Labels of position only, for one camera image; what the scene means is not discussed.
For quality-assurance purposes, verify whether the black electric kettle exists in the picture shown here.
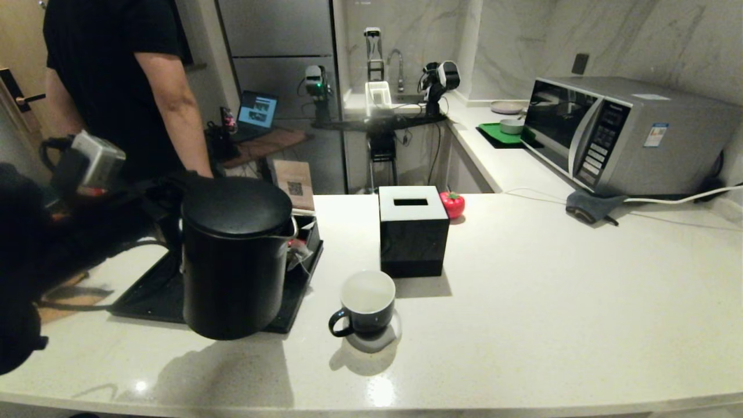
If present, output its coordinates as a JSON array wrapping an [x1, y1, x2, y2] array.
[[156, 176, 300, 341]]

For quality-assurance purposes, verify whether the person's right forearm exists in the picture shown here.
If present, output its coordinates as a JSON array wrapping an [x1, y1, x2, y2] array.
[[135, 51, 213, 178]]

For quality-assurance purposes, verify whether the person's left forearm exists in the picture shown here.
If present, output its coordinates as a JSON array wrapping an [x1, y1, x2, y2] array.
[[45, 69, 88, 140]]

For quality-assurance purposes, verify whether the black serving tray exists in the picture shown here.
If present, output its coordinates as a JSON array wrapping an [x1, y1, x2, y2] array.
[[110, 238, 324, 334]]

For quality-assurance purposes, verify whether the yellow cloth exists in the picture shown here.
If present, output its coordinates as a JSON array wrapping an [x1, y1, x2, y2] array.
[[38, 270, 117, 323]]

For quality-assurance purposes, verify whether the open laptop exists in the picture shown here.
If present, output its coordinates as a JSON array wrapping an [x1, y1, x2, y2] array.
[[232, 90, 279, 143]]

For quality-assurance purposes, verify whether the brown QR code sign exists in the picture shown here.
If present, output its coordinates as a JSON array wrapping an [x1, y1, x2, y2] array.
[[272, 160, 316, 213]]

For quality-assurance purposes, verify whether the person in black shirt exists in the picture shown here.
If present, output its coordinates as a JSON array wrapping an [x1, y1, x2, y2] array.
[[44, 0, 192, 181]]

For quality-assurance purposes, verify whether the black compartment box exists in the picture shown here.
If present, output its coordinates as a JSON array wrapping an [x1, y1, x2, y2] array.
[[287, 215, 322, 273]]

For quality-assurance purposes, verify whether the grey refrigerator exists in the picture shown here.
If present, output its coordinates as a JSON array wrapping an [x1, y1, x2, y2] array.
[[215, 0, 349, 195]]

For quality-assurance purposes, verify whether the black stand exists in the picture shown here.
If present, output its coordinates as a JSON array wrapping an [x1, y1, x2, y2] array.
[[368, 131, 400, 188]]

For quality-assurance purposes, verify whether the black mounting bar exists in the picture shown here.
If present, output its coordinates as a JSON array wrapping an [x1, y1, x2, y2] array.
[[313, 114, 448, 132]]

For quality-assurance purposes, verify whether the dark mug white inside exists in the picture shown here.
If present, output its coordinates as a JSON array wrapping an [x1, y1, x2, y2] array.
[[329, 271, 396, 338]]

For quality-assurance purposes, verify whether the white dish rack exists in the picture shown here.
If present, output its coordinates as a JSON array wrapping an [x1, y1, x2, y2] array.
[[365, 82, 394, 116]]

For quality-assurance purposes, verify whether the white round coaster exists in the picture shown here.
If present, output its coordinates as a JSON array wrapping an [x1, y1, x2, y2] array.
[[342, 311, 402, 354]]

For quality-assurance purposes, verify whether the black tissue box white lid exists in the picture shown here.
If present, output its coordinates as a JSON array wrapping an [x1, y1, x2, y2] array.
[[378, 186, 450, 278]]

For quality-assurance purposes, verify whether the chrome sink faucet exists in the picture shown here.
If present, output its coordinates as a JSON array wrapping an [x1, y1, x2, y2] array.
[[387, 49, 406, 93]]

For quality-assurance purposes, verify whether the red tomato shaped ornament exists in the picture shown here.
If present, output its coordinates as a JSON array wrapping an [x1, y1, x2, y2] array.
[[439, 191, 466, 221]]

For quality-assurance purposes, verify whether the green tray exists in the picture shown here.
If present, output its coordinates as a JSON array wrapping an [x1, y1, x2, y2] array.
[[477, 122, 538, 150]]

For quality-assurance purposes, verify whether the grey folded cloth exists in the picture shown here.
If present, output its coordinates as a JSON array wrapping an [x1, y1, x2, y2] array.
[[565, 190, 629, 226]]

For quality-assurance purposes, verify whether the silver microwave oven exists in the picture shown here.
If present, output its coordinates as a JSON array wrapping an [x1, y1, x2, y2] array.
[[521, 77, 741, 197]]

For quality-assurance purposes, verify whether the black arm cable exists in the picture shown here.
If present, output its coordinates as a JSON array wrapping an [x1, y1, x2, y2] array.
[[36, 239, 175, 311]]

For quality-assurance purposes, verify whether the black door handle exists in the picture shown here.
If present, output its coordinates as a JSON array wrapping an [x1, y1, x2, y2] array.
[[0, 67, 46, 113]]

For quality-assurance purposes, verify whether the thin white cable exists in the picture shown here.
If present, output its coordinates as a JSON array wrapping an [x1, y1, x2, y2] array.
[[502, 187, 575, 200]]

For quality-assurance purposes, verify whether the thick white power cable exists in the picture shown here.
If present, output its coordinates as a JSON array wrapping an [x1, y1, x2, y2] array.
[[624, 184, 743, 204]]

